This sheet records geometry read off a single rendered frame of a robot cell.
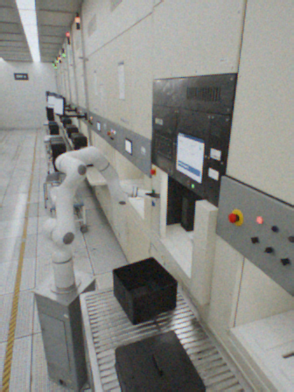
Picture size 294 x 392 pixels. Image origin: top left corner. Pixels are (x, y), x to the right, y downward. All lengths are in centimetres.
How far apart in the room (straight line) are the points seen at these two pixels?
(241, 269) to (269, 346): 35
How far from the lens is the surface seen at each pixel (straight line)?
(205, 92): 134
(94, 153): 163
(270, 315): 158
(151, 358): 132
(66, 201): 159
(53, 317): 190
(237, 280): 129
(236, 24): 121
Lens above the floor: 190
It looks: 22 degrees down
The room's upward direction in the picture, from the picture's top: straight up
